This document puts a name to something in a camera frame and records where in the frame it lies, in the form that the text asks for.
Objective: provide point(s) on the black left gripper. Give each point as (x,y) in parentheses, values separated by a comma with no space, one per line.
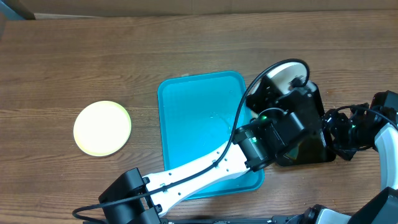
(257,99)

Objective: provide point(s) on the teal plastic serving tray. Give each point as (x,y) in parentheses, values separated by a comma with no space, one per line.
(197,114)

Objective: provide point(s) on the black water tray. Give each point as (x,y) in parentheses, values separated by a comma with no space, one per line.
(300,129)

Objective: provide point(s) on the yellow green scrub sponge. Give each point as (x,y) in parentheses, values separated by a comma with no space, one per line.
(301,152)

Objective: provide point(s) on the white plate with blue rim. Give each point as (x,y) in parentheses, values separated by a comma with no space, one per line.
(281,71)

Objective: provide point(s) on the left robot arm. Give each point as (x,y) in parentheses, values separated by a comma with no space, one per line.
(133,198)

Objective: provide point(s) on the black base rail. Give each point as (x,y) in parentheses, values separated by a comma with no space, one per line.
(248,220)

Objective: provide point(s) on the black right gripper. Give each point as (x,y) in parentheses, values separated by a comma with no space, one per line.
(340,121)

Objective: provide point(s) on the yellow-green rimmed plate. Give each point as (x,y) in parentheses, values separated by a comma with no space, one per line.
(102,128)

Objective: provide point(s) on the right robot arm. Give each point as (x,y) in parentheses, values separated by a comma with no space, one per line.
(383,207)

